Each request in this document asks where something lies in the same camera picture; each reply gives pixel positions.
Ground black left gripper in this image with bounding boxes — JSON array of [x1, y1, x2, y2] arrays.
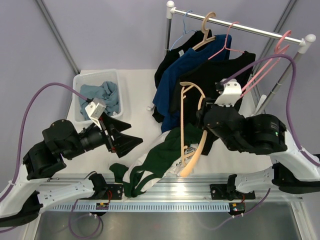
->
[[63, 111, 144, 161]]

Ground beige wooden hanger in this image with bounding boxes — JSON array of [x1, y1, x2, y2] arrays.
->
[[192, 11, 216, 51], [179, 81, 209, 178]]

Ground black t-shirt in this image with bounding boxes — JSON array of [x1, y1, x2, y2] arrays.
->
[[165, 51, 256, 156], [152, 31, 218, 123]]

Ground light blue t-shirt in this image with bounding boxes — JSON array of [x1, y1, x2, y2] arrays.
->
[[80, 81, 120, 116]]

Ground green and white raglan shirt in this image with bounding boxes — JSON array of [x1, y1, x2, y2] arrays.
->
[[109, 122, 206, 198]]

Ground pink wire hanger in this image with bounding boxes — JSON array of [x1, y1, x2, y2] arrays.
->
[[208, 21, 244, 60]]

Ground pink plastic hanger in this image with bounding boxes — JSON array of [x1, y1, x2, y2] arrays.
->
[[240, 30, 292, 98]]

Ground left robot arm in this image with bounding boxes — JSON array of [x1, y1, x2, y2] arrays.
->
[[0, 115, 143, 228]]

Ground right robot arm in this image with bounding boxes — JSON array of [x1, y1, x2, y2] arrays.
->
[[196, 97, 320, 201]]

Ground black t-shirt back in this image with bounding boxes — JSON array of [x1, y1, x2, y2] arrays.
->
[[152, 31, 218, 123]]

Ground white plastic basket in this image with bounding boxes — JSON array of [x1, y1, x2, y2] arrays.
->
[[73, 69, 123, 119]]

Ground left small circuit board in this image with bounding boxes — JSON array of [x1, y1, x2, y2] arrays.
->
[[95, 202, 109, 211]]

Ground small circuit board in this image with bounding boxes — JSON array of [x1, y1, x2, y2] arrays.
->
[[95, 202, 109, 211], [229, 202, 246, 216]]

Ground right small circuit board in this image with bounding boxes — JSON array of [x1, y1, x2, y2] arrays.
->
[[229, 202, 246, 216]]

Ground white metal clothes rack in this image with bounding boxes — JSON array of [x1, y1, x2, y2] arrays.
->
[[164, 0, 316, 114]]

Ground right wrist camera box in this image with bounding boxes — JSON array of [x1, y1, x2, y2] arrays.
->
[[214, 78, 242, 107]]

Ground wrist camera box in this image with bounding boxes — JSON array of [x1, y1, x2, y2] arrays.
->
[[85, 98, 106, 130], [214, 78, 242, 107]]

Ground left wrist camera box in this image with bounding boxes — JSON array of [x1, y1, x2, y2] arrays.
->
[[85, 98, 106, 130]]

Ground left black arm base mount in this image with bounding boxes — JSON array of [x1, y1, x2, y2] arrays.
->
[[88, 183, 123, 200]]

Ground aluminium rail frame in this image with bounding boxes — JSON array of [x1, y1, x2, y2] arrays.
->
[[46, 173, 303, 202]]

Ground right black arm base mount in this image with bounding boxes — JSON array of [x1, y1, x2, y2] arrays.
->
[[209, 184, 243, 201]]

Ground white perforated cable duct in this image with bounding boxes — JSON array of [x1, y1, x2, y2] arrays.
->
[[51, 202, 230, 213]]

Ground light blue wire hanger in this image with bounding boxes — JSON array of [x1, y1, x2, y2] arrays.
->
[[169, 9, 196, 51]]

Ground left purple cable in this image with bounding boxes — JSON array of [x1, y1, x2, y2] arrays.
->
[[0, 82, 90, 233]]

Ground purple cable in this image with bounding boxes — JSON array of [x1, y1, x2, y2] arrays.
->
[[223, 54, 320, 167], [0, 82, 90, 233]]

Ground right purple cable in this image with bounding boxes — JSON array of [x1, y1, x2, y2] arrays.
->
[[223, 54, 320, 167]]

